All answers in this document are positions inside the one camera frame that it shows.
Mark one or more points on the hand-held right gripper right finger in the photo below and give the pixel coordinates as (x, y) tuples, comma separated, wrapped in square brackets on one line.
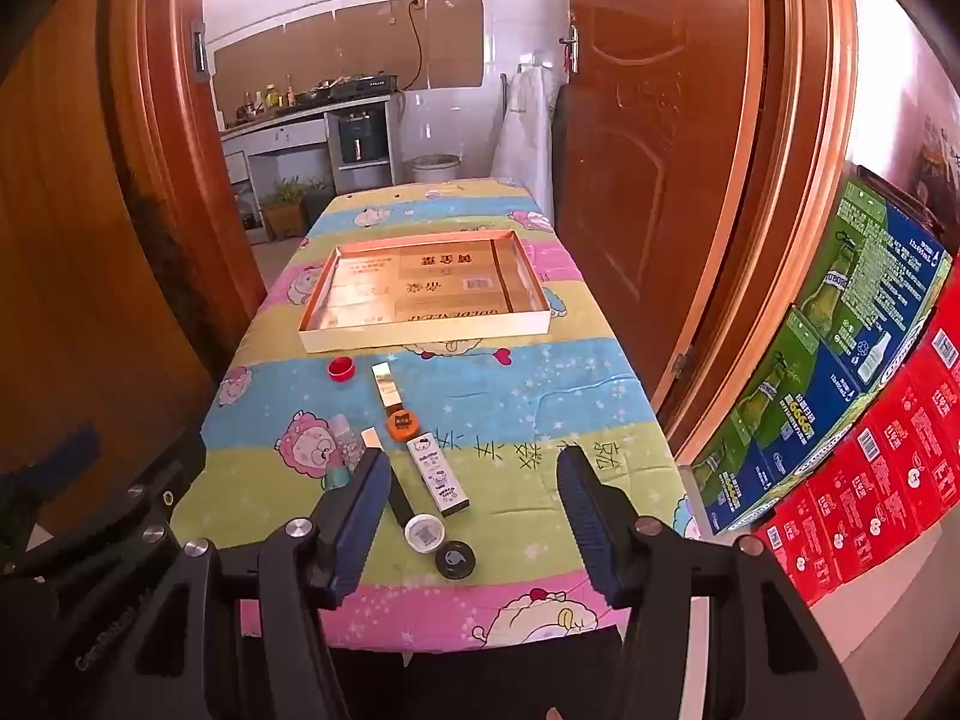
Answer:
[(592, 532)]

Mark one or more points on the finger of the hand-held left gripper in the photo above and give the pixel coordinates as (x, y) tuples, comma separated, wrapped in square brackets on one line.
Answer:
[(154, 521), (71, 450)]

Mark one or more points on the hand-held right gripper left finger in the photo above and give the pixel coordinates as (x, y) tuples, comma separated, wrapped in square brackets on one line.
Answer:
[(360, 517)]

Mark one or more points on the white round cap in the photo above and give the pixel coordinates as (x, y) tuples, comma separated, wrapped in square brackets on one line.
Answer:
[(422, 535)]

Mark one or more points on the white cartoon print tube box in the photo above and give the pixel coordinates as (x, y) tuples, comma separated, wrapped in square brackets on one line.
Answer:
[(439, 476)]

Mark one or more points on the black round cap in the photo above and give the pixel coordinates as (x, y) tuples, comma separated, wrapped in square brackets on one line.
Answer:
[(455, 561)]

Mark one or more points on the shiny gold rectangular bar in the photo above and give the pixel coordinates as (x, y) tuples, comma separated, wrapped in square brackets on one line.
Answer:
[(386, 386)]

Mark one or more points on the gold cardboard tray box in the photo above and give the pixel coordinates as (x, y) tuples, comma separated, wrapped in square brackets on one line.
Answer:
[(420, 334)]

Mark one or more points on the black tube with pale cap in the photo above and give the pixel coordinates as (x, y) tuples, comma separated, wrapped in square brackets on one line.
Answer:
[(397, 495)]

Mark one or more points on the orange bottle cap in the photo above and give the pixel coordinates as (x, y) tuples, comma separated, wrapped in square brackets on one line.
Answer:
[(401, 423)]

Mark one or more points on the red bottle cap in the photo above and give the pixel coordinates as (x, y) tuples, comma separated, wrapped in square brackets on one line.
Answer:
[(341, 370)]

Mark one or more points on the cartoon printed blanket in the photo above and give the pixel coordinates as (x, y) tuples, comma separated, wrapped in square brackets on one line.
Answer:
[(510, 390)]

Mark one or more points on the brown wooden panel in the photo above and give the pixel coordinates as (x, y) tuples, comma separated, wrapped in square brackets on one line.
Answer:
[(60, 240)]

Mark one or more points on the green blue beverage carton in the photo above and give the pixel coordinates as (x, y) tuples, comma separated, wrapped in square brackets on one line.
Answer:
[(787, 420), (877, 277)]

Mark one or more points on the red beverage carton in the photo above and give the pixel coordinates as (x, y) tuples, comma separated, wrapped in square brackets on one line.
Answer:
[(832, 532), (922, 405)]

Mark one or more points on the potted green plant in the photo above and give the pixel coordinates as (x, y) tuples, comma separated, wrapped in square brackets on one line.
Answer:
[(289, 202)]

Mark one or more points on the white bucket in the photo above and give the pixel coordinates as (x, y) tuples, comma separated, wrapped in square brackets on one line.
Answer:
[(435, 167)]

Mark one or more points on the white kitchen counter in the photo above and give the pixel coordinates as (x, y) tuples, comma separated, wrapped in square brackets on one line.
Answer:
[(292, 133)]

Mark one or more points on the carved wooden door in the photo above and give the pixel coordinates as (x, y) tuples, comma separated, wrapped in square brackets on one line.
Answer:
[(652, 150)]

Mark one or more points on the dark sauce bottle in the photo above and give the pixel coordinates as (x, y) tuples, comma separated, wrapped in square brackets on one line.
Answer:
[(247, 103)]

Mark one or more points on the yellow oil bottle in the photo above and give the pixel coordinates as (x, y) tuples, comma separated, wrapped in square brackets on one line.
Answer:
[(271, 97)]

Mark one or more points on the brown condiment bottle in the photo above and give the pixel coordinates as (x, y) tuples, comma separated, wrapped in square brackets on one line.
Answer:
[(289, 94)]

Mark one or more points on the black gas stove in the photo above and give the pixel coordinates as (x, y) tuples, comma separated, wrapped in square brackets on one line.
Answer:
[(352, 84)]

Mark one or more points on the wooden door frame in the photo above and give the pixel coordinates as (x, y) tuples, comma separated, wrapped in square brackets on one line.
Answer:
[(795, 165)]

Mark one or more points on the brown cardboard wall panel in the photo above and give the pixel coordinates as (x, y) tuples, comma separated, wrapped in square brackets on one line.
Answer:
[(337, 52)]

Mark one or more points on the wall poster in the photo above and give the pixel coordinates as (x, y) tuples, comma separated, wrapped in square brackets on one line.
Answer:
[(937, 172)]

